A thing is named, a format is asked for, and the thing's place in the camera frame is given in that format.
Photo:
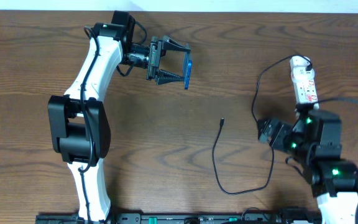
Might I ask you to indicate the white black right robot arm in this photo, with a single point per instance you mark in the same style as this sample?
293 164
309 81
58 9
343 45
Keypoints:
314 141

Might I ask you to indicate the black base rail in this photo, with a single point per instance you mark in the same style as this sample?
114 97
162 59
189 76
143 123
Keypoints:
286 215

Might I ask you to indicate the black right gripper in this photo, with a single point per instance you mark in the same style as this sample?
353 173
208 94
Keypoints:
268 130

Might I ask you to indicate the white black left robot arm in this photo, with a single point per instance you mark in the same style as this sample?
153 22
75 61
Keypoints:
78 122

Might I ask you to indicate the white USB charger plug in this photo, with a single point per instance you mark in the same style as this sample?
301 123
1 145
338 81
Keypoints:
301 69

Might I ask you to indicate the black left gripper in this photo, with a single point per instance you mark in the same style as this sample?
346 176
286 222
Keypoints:
153 59

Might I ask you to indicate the white power strip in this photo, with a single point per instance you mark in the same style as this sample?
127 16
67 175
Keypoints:
305 91

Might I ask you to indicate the blue Galaxy smartphone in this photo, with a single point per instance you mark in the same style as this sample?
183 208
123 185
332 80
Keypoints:
187 66

